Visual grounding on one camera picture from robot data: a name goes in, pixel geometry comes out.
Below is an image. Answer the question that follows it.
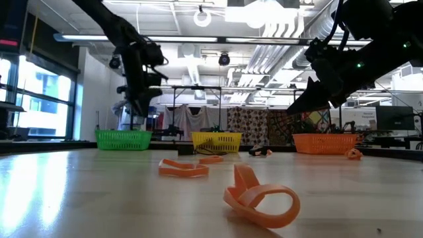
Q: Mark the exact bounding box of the white ceiling ring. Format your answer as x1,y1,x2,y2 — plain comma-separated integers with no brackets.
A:
193,9,212,28

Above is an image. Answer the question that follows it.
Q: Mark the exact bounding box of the large window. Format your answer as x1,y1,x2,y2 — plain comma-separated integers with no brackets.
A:
0,54,80,141

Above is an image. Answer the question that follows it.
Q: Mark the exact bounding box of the yellow plastic basket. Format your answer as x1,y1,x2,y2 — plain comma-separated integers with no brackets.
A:
191,132,243,154

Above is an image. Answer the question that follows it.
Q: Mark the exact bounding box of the orange plastic basket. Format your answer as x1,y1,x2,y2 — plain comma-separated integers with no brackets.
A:
292,133,360,155

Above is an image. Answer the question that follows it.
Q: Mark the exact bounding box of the black background device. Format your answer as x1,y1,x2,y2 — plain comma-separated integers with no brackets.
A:
155,124,184,141

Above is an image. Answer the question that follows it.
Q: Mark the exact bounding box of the dark background desk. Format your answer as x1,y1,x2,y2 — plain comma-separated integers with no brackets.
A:
360,130,423,149

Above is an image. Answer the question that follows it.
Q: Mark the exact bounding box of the long ceiling light bar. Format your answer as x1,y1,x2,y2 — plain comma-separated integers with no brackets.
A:
54,32,373,47

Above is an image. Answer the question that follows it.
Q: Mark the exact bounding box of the thin black rubber band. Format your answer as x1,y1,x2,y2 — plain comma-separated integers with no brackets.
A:
193,138,229,157

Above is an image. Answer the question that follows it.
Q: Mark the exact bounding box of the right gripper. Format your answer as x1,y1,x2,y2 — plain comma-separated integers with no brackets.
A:
286,49,371,115

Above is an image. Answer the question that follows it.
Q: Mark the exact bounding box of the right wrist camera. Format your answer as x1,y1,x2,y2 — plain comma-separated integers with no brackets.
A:
304,37,333,63

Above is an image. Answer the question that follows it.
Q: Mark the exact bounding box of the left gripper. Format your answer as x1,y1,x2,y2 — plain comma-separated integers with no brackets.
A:
122,46,163,118

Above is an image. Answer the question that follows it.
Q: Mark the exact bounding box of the dark background monitor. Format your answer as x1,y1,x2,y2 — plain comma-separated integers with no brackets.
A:
375,105,416,132

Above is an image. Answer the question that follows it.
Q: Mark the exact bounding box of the colourful hanging quilt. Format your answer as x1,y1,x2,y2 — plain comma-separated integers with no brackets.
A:
299,108,331,133

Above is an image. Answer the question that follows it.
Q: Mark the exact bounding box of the black metal stand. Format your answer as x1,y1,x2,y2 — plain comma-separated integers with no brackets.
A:
170,85,344,133

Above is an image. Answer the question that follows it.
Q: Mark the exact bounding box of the patterned hanging fabric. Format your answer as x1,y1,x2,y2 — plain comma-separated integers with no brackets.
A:
227,106,300,146

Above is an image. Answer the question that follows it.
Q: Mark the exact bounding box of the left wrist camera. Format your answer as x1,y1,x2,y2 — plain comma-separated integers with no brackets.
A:
143,71,163,88

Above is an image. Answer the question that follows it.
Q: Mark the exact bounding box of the white hanging cloth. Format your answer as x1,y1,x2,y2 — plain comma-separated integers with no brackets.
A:
161,105,229,141

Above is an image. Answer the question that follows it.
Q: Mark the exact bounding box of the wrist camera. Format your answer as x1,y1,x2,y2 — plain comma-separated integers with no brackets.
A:
143,71,163,88
304,37,333,63

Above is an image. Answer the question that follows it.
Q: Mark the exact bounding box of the green plastic basket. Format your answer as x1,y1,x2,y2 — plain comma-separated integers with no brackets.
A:
95,129,153,151

